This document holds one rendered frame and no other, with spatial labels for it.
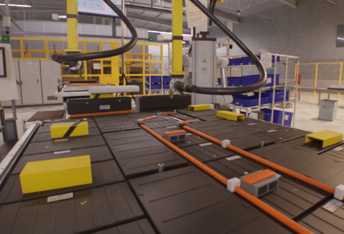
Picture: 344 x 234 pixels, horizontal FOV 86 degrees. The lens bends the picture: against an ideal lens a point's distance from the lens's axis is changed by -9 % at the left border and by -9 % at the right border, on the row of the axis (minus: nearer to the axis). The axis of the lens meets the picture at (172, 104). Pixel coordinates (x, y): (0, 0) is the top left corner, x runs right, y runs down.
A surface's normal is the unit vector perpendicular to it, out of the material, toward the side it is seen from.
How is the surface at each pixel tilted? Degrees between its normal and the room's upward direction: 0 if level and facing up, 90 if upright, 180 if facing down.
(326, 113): 90
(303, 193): 0
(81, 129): 90
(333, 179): 0
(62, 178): 90
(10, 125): 90
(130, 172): 0
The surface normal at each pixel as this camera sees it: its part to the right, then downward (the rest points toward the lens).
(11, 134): 0.45, 0.13
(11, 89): 0.79, 0.09
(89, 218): 0.00, -0.99
